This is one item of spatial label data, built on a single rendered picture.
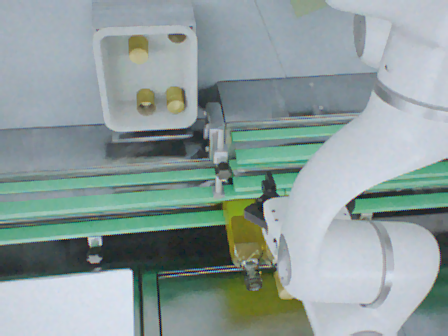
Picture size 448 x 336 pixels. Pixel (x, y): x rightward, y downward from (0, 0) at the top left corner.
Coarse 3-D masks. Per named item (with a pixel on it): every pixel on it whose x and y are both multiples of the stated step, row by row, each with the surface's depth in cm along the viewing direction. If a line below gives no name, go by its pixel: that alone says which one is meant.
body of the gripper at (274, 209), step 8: (272, 200) 73; (280, 200) 73; (264, 208) 72; (272, 208) 71; (280, 208) 71; (344, 208) 71; (272, 216) 70; (280, 216) 70; (336, 216) 70; (344, 216) 70; (272, 224) 69; (280, 224) 68; (264, 232) 73; (272, 232) 69; (280, 232) 67; (272, 240) 69; (272, 248) 69
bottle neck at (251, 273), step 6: (246, 264) 105; (252, 264) 105; (246, 270) 104; (252, 270) 104; (258, 270) 105; (246, 276) 104; (252, 276) 103; (258, 276) 104; (246, 282) 103; (252, 282) 102; (258, 282) 103; (246, 288) 103; (252, 288) 104; (258, 288) 104
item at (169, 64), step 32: (96, 32) 98; (128, 32) 98; (160, 32) 99; (192, 32) 100; (96, 64) 102; (128, 64) 111; (160, 64) 112; (192, 64) 104; (128, 96) 116; (160, 96) 117; (192, 96) 109; (128, 128) 113; (160, 128) 114
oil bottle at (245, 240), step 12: (228, 204) 113; (240, 204) 113; (228, 216) 111; (240, 216) 111; (228, 228) 111; (240, 228) 109; (252, 228) 109; (228, 240) 112; (240, 240) 107; (252, 240) 107; (240, 252) 105; (252, 252) 106; (240, 264) 107
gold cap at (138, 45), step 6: (132, 36) 106; (138, 36) 106; (144, 36) 107; (132, 42) 105; (138, 42) 105; (144, 42) 106; (132, 48) 104; (138, 48) 104; (144, 48) 104; (132, 54) 104; (138, 54) 104; (144, 54) 105; (132, 60) 105; (138, 60) 105; (144, 60) 106
